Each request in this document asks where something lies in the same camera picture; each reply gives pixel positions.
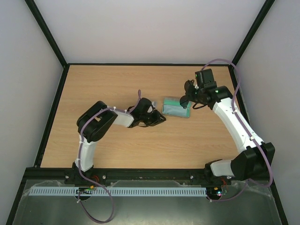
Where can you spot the black aluminium frame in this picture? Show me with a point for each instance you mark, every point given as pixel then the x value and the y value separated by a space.
pixel 176 151

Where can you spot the grey felt glasses case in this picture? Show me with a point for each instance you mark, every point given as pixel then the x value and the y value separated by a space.
pixel 175 101

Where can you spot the right green circuit board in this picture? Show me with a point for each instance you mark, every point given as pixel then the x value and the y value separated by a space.
pixel 219 191

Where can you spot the green circuit board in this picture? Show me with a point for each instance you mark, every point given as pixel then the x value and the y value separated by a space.
pixel 90 188
pixel 219 191

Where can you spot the black round sunglasses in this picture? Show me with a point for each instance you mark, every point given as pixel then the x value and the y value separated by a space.
pixel 189 94

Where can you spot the blue cleaning cloth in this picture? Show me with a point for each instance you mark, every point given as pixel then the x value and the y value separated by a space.
pixel 174 110

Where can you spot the light blue slotted cable duct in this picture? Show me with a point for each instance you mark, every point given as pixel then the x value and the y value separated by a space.
pixel 121 191

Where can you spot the left green circuit board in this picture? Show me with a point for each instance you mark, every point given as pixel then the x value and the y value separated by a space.
pixel 90 188

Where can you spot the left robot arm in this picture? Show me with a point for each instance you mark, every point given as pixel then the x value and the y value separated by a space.
pixel 94 124

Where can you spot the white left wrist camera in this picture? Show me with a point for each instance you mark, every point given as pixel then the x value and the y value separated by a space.
pixel 154 105

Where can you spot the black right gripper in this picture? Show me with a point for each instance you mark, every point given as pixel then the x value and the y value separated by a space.
pixel 191 93

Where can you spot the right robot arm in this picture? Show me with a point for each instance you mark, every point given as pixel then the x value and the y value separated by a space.
pixel 254 155

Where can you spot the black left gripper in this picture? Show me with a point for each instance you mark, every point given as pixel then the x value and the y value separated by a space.
pixel 157 119

